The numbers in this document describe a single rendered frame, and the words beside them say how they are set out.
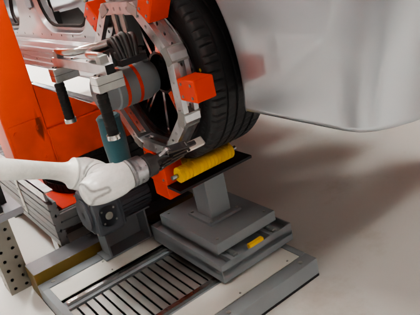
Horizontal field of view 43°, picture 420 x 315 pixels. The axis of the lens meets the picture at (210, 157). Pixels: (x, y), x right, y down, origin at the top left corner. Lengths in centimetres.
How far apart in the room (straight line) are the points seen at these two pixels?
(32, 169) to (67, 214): 89
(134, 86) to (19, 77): 55
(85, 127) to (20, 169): 78
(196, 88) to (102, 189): 40
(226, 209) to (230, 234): 17
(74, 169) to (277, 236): 84
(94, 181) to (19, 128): 67
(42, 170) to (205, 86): 54
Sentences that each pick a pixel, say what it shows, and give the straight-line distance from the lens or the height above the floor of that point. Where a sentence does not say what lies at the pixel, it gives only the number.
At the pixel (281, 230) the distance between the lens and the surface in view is 211.
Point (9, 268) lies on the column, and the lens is 249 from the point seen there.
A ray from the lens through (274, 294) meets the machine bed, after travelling 197.
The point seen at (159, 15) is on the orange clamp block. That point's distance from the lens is 168.
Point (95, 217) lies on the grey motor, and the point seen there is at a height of 33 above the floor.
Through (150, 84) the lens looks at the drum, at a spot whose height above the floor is 84.
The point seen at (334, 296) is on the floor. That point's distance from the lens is 201.
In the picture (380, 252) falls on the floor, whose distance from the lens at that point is 222.
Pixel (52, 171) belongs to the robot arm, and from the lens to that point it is 168.
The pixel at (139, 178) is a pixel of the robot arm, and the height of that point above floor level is 63.
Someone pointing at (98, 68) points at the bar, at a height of 97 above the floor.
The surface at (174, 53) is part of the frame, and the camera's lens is 162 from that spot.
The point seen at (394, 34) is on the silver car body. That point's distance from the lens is 125.
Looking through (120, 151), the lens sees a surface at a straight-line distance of 197.
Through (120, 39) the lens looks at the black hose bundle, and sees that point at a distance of 164.
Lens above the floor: 127
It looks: 23 degrees down
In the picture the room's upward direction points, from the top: 12 degrees counter-clockwise
